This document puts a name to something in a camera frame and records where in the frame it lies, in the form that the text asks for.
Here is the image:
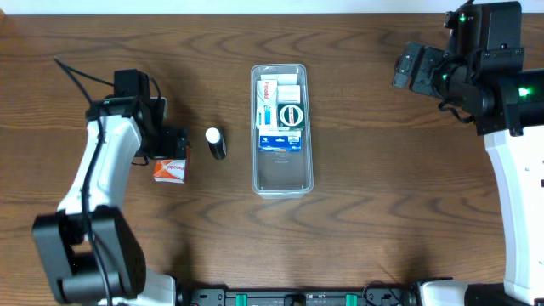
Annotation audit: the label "red Panadol box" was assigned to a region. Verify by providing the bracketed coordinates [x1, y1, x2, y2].
[153, 146, 191, 184]

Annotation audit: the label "black bottle white cap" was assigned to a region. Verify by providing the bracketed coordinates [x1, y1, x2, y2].
[205, 127, 227, 160]

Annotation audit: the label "blue tall box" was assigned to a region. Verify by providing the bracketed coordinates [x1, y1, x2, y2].
[258, 83, 303, 153]

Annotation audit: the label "white Panadol box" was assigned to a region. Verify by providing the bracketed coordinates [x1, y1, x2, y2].
[256, 80, 278, 128]

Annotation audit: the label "clear plastic container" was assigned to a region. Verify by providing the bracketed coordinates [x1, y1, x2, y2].
[250, 64, 314, 199]

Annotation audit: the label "green square box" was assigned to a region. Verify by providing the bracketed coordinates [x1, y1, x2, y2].
[277, 103, 306, 131]

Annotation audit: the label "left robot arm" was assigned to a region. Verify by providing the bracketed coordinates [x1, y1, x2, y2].
[32, 97, 178, 305]

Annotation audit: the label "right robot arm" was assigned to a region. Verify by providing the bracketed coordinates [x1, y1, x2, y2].
[393, 42, 543, 305]

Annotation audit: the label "left black cable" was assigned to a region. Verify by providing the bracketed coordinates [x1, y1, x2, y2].
[53, 57, 165, 306]

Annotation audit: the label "black mounting rail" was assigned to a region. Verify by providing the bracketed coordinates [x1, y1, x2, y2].
[177, 286, 418, 306]

